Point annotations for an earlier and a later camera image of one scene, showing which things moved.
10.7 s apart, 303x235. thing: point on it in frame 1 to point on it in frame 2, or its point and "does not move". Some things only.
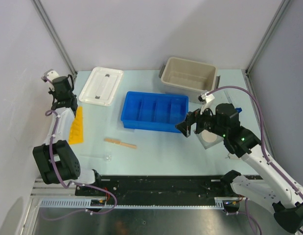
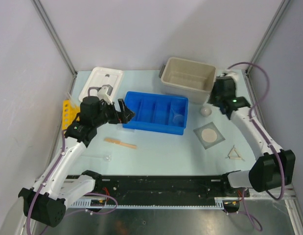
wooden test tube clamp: (118, 141) does not move
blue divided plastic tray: (153, 111) does not move
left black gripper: (53, 93) to (128, 113)
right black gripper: (195, 116) to (212, 100)
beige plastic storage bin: (182, 76) does not move
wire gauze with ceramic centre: (209, 139) does not move
